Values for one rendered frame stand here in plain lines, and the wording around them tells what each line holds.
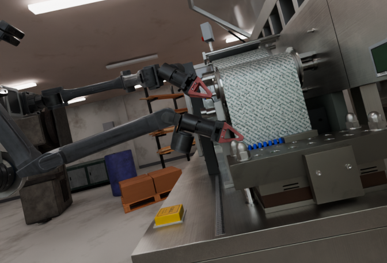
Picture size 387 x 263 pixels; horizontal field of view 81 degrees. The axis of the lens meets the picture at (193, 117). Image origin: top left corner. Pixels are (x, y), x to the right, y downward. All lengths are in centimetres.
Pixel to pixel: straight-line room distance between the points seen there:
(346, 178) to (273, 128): 26
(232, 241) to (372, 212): 28
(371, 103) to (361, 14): 45
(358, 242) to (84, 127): 973
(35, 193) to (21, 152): 488
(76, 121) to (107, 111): 124
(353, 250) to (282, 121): 37
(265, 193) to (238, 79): 36
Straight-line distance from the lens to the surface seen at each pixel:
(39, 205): 577
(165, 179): 425
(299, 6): 97
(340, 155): 59
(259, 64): 78
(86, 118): 997
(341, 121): 86
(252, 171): 56
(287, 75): 79
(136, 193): 419
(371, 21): 65
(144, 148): 934
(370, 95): 104
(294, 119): 78
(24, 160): 87
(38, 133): 569
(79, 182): 808
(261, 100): 76
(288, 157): 57
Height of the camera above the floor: 114
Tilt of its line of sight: 2 degrees up
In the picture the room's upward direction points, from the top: 14 degrees counter-clockwise
